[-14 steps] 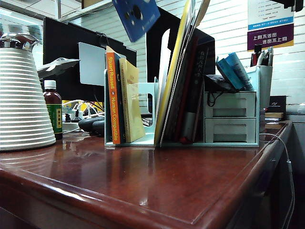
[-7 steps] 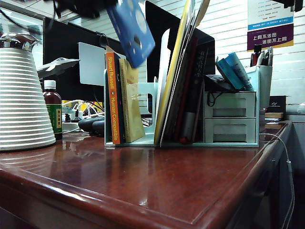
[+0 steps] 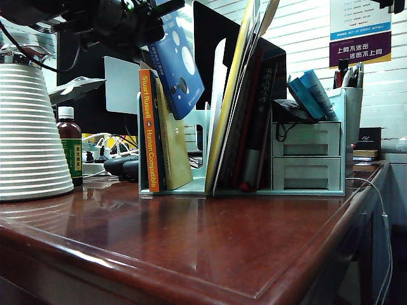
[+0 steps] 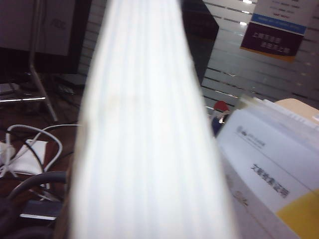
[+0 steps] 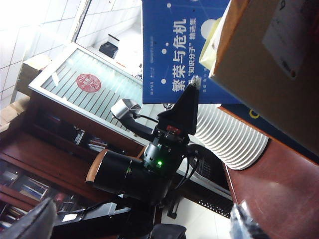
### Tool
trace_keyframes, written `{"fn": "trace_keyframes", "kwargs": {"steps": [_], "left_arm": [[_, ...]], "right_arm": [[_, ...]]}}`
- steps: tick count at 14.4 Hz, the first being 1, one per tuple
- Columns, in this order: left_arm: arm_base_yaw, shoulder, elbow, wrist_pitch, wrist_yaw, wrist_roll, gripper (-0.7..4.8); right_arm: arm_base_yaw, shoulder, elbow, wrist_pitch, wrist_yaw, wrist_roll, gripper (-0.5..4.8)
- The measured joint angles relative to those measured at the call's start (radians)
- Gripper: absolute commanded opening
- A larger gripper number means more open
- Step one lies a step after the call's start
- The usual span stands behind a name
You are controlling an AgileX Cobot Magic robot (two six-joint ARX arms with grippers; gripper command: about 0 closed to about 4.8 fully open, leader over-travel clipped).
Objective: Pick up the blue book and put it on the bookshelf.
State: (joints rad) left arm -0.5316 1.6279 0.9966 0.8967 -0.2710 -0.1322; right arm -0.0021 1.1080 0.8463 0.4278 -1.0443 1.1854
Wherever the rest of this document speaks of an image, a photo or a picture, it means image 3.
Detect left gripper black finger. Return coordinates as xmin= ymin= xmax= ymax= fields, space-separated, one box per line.
xmin=152 ymin=0 xmax=186 ymax=18

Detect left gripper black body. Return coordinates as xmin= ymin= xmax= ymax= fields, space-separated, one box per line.
xmin=91 ymin=0 xmax=167 ymax=49

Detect blue paperback book white dots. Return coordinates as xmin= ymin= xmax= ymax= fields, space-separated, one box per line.
xmin=144 ymin=9 xmax=206 ymax=121

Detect orange Human Compatible book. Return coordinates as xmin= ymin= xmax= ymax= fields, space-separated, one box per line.
xmin=139 ymin=69 xmax=161 ymax=193

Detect dark red tall book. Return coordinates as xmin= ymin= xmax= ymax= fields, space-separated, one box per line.
xmin=231 ymin=47 xmax=265 ymax=191

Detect yellow paperback book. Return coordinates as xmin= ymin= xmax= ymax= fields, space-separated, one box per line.
xmin=154 ymin=79 xmax=195 ymax=191

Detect light grey rectangular panel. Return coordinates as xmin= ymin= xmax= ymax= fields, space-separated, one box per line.
xmin=104 ymin=56 xmax=142 ymax=116

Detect grey model aircraft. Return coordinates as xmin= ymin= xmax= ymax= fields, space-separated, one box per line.
xmin=48 ymin=76 xmax=107 ymax=105

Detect white curved divider panel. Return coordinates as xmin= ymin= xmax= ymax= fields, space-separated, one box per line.
xmin=208 ymin=37 xmax=228 ymax=138

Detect black computer monitor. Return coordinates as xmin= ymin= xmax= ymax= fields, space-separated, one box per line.
xmin=57 ymin=28 xmax=167 ymax=135

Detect yellow box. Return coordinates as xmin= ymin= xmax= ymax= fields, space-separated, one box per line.
xmin=81 ymin=134 xmax=139 ymax=151

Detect brown bottle green label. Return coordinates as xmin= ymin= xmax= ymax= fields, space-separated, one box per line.
xmin=57 ymin=106 xmax=84 ymax=187

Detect large yellow folder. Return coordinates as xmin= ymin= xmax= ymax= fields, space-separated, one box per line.
xmin=205 ymin=0 xmax=256 ymax=196

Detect grey magazine stack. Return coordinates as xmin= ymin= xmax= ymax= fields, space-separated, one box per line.
xmin=216 ymin=0 xmax=281 ymax=189

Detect white ribbed cone lamp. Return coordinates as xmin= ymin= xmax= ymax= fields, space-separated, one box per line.
xmin=0 ymin=44 xmax=75 ymax=202

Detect black rounded device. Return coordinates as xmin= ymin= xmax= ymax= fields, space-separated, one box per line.
xmin=103 ymin=154 xmax=140 ymax=184

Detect white power strip with plugs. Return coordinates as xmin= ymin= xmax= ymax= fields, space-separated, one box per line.
xmin=81 ymin=144 xmax=112 ymax=174

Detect blue thin booklet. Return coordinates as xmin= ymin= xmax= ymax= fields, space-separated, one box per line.
xmin=287 ymin=76 xmax=324 ymax=121

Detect light blue printed booklet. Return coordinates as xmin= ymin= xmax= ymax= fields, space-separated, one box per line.
xmin=298 ymin=69 xmax=339 ymax=122

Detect pale green desk organizer shelf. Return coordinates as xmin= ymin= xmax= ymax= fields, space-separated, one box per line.
xmin=137 ymin=87 xmax=347 ymax=196

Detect pale green organizer drawer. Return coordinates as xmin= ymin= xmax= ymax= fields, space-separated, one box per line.
xmin=272 ymin=122 xmax=341 ymax=158
xmin=272 ymin=156 xmax=342 ymax=191

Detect white pen bundle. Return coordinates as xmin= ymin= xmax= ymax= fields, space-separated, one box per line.
xmin=341 ymin=61 xmax=365 ymax=89

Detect white pen holder cup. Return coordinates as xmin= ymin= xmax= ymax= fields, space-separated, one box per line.
xmin=329 ymin=86 xmax=364 ymax=177

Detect black box with white logo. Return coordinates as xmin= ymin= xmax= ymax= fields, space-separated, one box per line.
xmin=357 ymin=127 xmax=382 ymax=152

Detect tan flat box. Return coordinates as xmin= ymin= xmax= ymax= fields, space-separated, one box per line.
xmin=352 ymin=149 xmax=380 ymax=161

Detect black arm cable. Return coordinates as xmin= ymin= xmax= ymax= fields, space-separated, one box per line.
xmin=0 ymin=20 xmax=60 ymax=72

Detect grey black strapped pouch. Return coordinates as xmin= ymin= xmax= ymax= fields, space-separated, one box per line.
xmin=272 ymin=98 xmax=317 ymax=143

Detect blue purple wall poster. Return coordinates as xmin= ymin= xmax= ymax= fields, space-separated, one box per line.
xmin=329 ymin=0 xmax=392 ymax=69

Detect white charging cable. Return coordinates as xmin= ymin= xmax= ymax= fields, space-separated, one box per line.
xmin=345 ymin=177 xmax=394 ymax=305

